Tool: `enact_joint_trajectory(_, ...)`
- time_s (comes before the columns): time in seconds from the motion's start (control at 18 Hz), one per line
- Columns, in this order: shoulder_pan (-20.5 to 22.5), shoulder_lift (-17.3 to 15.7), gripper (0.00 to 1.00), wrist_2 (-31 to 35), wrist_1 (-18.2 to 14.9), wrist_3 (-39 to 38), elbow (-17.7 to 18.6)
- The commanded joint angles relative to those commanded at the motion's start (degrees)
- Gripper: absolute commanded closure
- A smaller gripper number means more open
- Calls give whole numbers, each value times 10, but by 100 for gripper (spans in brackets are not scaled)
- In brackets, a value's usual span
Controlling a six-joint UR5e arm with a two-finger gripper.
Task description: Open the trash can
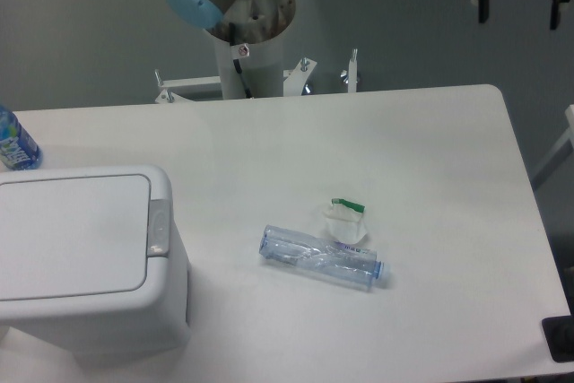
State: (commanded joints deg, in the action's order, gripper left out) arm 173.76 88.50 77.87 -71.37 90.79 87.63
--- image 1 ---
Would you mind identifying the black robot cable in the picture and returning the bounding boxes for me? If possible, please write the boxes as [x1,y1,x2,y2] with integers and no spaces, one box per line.
[228,21,253,100]

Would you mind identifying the blue labelled water bottle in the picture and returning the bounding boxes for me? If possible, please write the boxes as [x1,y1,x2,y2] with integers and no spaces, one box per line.
[1,106,43,170]

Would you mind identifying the white trash can body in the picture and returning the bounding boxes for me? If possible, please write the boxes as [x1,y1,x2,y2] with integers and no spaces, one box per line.
[1,165,190,355]

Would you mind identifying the black clamp on table edge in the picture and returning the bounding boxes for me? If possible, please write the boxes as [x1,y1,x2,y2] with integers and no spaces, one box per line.
[542,315,573,363]

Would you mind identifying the crushed clear plastic bottle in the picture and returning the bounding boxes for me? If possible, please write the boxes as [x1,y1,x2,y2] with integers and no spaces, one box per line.
[258,225,395,292]

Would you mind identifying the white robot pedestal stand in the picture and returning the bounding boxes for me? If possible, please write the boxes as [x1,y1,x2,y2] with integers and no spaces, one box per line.
[153,35,361,105]

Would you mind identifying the white frame at right edge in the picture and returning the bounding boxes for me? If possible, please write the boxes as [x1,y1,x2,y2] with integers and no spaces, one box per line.
[530,105,573,190]

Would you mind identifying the white trash can lid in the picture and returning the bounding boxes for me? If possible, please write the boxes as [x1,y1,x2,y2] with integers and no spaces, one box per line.
[1,175,151,300]

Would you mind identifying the crumpled white green wrapper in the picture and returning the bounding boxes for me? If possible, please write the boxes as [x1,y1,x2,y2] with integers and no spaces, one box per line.
[323,197,368,245]

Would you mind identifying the grey lid push button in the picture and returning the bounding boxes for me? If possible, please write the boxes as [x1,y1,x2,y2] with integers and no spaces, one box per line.
[146,199,171,257]

